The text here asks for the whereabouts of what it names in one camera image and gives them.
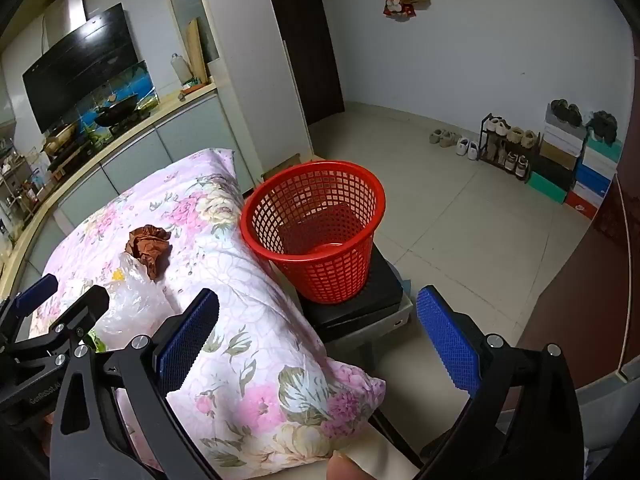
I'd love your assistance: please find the black cushioned grey stool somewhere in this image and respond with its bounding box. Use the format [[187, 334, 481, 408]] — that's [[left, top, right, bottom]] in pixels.
[[300, 247, 413, 376]]

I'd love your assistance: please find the glass kitchen wall cabinet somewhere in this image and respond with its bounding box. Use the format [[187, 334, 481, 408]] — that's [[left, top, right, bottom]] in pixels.
[[0, 50, 18, 126]]

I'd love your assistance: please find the red gift bag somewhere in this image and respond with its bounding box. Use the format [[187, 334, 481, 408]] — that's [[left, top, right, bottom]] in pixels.
[[382, 0, 417, 22]]

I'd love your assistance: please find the stack of shoe boxes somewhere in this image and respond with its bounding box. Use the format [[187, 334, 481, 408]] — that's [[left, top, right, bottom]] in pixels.
[[525, 102, 623, 220]]

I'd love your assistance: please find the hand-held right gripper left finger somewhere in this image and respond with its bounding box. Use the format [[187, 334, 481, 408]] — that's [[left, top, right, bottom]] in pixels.
[[49, 287, 221, 480]]

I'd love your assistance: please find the black gas stove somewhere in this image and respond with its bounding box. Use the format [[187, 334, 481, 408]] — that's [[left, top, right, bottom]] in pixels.
[[47, 110, 153, 171]]

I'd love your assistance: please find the wooden cutting board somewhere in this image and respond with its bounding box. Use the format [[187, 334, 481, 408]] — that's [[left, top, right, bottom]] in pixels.
[[186, 17, 211, 86]]

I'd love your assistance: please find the red plastic mesh basket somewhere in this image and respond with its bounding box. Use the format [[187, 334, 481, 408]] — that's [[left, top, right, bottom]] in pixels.
[[240, 161, 387, 306]]

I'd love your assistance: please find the clear plastic bag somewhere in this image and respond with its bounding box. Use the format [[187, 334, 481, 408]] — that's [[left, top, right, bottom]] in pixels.
[[92, 252, 173, 351]]

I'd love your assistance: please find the person's right hand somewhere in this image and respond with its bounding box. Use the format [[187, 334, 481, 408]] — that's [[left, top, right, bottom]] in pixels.
[[326, 451, 385, 480]]

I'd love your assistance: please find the blue backsplash picture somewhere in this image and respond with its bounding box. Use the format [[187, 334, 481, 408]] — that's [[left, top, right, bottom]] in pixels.
[[75, 60, 161, 136]]

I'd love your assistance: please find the group of assorted shoes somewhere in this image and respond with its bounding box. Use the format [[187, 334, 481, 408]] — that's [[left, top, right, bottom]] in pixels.
[[485, 116, 538, 181]]

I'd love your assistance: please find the white bottle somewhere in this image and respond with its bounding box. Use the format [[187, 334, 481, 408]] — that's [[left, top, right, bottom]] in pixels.
[[171, 52, 193, 86]]

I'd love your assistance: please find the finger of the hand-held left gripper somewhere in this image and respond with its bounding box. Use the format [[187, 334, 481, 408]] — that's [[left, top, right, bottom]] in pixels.
[[10, 285, 110, 363], [0, 274, 59, 341]]

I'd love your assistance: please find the black range hood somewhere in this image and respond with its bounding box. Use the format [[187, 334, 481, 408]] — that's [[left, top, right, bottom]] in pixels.
[[22, 0, 138, 133]]

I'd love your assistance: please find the cardboard box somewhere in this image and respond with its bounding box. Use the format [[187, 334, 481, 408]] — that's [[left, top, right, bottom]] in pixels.
[[260, 152, 313, 186]]

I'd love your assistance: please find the black wok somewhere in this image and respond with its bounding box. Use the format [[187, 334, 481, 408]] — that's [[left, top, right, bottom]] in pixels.
[[94, 94, 140, 127]]

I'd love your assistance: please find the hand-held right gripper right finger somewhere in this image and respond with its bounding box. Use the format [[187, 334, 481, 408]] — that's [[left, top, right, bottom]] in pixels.
[[415, 286, 587, 480]]

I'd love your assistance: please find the dark red wooden cabinet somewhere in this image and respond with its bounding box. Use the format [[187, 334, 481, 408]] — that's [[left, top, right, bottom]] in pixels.
[[520, 175, 640, 391]]

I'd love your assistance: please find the kitchen counter with cabinets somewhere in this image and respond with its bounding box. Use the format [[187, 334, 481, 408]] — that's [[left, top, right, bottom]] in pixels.
[[0, 77, 251, 301]]

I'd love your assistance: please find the golden cooking pot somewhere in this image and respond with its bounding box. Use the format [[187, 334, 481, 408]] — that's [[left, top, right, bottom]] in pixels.
[[42, 122, 81, 153]]

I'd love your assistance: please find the dark wooden door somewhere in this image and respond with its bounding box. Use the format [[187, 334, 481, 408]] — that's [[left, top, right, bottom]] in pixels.
[[260, 0, 346, 128]]

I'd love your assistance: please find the metal kitchen rack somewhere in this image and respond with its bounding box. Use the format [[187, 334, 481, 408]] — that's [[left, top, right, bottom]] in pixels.
[[0, 135, 56, 241]]

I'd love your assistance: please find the black shoe rack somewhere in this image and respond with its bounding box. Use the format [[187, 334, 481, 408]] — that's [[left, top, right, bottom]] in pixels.
[[479, 114, 541, 181]]

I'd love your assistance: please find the pink floral blanket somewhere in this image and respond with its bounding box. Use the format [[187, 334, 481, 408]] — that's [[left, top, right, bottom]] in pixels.
[[27, 147, 387, 473]]

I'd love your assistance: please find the brown paper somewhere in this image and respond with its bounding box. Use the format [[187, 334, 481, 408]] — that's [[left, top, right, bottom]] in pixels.
[[125, 225, 173, 281]]

